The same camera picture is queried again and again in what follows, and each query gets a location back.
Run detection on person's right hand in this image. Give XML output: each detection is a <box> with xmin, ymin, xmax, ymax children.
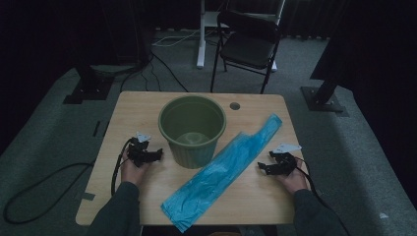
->
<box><xmin>276</xmin><ymin>163</ymin><xmax>311</xmax><ymax>195</ymax></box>

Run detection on thin black floor cables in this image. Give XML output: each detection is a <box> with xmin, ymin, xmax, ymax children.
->
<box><xmin>119</xmin><ymin>52</ymin><xmax>190</xmax><ymax>92</ymax></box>

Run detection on black folding chair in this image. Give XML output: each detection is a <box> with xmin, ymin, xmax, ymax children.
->
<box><xmin>209</xmin><ymin>10</ymin><xmax>283</xmax><ymax>95</ymax></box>

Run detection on green plastic bucket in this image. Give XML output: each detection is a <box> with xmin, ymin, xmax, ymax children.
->
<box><xmin>157</xmin><ymin>94</ymin><xmax>227</xmax><ymax>170</ymax></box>

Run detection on hand-held gripper cable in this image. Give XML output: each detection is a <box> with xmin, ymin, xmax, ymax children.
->
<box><xmin>294</xmin><ymin>156</ymin><xmax>352</xmax><ymax>236</ymax></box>
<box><xmin>110</xmin><ymin>137</ymin><xmax>136</xmax><ymax>197</ymax></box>

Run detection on person's left hand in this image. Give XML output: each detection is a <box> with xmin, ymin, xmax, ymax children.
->
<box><xmin>120</xmin><ymin>158</ymin><xmax>150</xmax><ymax>187</ymax></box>

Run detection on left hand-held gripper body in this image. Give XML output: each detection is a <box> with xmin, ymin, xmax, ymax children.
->
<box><xmin>126</xmin><ymin>132</ymin><xmax>152</xmax><ymax>168</ymax></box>

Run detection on dark curtain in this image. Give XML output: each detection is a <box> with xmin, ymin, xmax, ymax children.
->
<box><xmin>310</xmin><ymin>0</ymin><xmax>417</xmax><ymax>207</ymax></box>

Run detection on white floor cable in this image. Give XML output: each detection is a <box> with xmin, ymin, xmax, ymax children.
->
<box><xmin>151</xmin><ymin>29</ymin><xmax>217</xmax><ymax>47</ymax></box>

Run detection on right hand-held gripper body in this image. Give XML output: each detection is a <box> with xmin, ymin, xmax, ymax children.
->
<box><xmin>272</xmin><ymin>143</ymin><xmax>303</xmax><ymax>176</ymax></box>

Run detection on black stand base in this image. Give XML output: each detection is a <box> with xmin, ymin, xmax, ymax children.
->
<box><xmin>62</xmin><ymin>63</ymin><xmax>116</xmax><ymax>105</ymax></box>
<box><xmin>300</xmin><ymin>78</ymin><xmax>346</xmax><ymax>113</ymax></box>

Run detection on left hand-held gripper cable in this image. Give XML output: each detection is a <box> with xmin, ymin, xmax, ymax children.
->
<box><xmin>110</xmin><ymin>137</ymin><xmax>136</xmax><ymax>197</ymax></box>

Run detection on thick black floor cable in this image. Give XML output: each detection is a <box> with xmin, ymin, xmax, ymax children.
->
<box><xmin>3</xmin><ymin>161</ymin><xmax>96</xmax><ymax>225</ymax></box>

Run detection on blue plastic bag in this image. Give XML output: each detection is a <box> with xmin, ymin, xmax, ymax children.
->
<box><xmin>160</xmin><ymin>113</ymin><xmax>283</xmax><ymax>234</ymax></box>

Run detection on right hand-held gripper cable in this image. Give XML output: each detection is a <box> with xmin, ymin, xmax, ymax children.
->
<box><xmin>294</xmin><ymin>156</ymin><xmax>352</xmax><ymax>236</ymax></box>

